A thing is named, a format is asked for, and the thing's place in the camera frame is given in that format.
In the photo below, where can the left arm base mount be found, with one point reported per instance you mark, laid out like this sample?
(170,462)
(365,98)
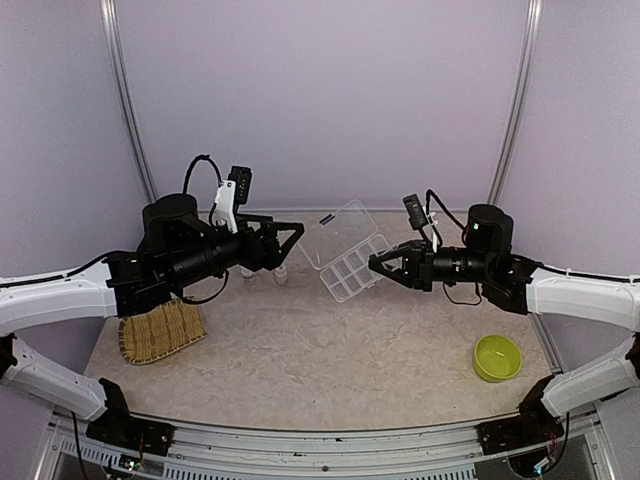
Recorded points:
(132,433)

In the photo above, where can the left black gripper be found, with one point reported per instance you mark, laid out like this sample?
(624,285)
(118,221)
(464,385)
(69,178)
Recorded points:
(270,256)

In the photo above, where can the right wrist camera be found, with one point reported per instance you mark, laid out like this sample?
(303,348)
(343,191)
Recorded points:
(422,222)

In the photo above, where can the right aluminium frame post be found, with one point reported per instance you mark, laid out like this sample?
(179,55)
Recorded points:
(518,102)

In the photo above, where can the green plastic bowl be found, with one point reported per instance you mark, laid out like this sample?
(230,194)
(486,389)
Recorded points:
(496,358)

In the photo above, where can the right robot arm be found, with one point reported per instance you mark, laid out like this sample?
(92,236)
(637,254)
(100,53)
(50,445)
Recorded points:
(519,285)

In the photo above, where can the woven bamboo tray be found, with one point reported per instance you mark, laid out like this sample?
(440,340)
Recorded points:
(147,338)

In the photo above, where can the white pill bottle with cap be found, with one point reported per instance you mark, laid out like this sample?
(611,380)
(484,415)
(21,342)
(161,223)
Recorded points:
(248,276)

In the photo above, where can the front aluminium rail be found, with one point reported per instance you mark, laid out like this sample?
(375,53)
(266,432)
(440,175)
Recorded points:
(462,450)

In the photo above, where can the clear plastic pill organizer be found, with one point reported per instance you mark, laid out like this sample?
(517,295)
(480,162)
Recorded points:
(338,246)

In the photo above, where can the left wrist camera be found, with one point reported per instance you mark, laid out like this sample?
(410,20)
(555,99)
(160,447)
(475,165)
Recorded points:
(231,194)

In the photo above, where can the white open pill bottle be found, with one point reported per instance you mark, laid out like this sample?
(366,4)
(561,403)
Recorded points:
(280,275)

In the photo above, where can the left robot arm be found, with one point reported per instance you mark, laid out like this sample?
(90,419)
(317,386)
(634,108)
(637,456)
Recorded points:
(177,250)

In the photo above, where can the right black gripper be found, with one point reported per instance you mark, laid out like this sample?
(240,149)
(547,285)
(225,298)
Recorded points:
(419,271)

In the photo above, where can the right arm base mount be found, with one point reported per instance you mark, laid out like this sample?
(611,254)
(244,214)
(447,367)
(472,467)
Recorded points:
(514,433)

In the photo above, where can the aluminium frame post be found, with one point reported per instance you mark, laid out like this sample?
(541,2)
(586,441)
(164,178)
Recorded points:
(518,102)
(110,21)

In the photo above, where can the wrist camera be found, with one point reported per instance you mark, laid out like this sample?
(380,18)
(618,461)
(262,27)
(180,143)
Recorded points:
(422,222)
(231,194)

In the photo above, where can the left aluminium frame post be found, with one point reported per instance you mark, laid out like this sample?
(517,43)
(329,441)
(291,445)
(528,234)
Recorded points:
(110,21)

